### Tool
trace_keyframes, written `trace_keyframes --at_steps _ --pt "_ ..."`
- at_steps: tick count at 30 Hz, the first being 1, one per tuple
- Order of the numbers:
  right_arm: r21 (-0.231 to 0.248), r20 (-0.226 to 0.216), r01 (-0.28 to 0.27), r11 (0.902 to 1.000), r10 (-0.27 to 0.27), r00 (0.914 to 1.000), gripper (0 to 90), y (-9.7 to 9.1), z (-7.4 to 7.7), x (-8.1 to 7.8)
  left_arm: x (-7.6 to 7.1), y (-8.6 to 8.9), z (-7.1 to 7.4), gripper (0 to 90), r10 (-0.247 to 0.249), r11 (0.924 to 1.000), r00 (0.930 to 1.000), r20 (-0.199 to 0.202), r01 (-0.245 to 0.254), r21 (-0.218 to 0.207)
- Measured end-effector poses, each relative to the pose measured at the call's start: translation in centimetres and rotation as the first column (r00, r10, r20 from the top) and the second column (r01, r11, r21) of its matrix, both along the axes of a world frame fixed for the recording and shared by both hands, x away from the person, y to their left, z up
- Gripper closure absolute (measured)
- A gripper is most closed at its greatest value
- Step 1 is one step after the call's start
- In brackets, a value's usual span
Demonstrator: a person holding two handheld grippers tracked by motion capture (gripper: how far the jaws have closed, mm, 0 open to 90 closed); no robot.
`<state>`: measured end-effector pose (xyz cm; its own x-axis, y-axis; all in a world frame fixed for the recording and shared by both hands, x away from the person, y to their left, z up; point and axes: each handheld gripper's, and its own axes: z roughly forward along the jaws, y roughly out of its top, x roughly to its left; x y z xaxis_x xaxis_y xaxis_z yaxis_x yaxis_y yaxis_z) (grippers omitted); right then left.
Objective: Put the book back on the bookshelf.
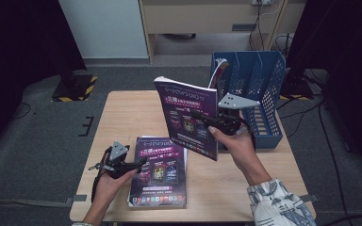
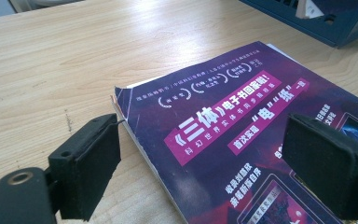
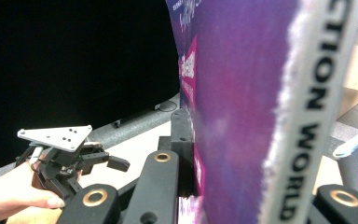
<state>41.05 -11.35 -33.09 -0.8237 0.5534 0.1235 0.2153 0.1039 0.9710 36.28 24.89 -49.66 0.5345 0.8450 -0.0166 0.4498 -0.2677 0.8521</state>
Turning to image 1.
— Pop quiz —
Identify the purple cover magazine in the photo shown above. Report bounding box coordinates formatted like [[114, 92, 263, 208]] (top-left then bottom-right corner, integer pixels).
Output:
[[153, 75, 220, 162], [127, 135, 187, 208]]

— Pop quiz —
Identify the blue file rack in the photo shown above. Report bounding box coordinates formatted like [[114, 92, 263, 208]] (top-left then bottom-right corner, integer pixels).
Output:
[[206, 50, 287, 150]]

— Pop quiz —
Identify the person's right hand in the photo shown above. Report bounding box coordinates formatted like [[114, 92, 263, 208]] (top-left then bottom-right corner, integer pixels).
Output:
[[207, 126, 262, 172]]

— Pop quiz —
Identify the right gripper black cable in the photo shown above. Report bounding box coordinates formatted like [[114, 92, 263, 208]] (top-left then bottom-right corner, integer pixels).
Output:
[[243, 121, 258, 152]]

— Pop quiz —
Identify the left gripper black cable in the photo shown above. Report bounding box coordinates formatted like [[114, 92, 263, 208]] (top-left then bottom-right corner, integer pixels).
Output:
[[88, 146, 111, 203]]

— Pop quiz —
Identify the person's left hand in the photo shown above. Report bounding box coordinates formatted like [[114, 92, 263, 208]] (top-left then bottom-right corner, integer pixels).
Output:
[[92, 169, 140, 208]]

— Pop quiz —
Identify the thin black floor cable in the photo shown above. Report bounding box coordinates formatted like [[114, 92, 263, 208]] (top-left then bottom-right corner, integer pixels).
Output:
[[12, 102, 32, 121]]

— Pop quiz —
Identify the black curtain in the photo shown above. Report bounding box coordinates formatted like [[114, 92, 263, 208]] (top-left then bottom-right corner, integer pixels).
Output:
[[0, 0, 88, 158], [285, 0, 362, 172]]

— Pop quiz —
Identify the grey tape strip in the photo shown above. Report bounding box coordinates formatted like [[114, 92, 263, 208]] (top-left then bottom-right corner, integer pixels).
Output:
[[65, 194, 88, 203], [297, 193, 320, 204]]

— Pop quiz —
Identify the long black floor cable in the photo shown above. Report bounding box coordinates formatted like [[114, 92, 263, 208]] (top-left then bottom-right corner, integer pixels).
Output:
[[318, 102, 350, 226]]

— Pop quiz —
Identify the light wood desk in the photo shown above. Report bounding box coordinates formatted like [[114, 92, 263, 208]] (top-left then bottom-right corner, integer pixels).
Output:
[[138, 0, 305, 64]]

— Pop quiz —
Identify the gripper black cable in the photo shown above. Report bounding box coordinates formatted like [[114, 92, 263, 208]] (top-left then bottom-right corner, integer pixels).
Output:
[[88, 146, 111, 203], [243, 121, 258, 152]]

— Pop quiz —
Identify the black floor tape mark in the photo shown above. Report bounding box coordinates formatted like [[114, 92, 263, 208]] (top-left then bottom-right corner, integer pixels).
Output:
[[78, 116, 95, 137]]

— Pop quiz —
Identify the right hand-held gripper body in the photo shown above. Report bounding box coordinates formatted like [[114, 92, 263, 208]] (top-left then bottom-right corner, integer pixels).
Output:
[[215, 92, 261, 137]]

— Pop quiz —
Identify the dark red cover magazine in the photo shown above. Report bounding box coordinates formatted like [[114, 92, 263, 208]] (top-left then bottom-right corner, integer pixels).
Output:
[[207, 57, 232, 92]]

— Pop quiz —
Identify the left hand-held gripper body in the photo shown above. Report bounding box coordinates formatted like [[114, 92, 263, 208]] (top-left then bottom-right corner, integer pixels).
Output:
[[88, 140, 138, 180]]

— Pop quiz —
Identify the white cabinet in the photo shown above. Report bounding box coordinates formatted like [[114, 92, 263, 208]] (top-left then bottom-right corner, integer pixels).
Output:
[[58, 0, 149, 59]]

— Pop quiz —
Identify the white cable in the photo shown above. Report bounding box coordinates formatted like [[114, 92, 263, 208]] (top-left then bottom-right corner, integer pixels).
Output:
[[258, 3, 283, 17]]

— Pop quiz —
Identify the black hanging cable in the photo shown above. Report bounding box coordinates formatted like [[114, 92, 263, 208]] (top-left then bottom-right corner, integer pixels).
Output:
[[248, 0, 267, 51]]

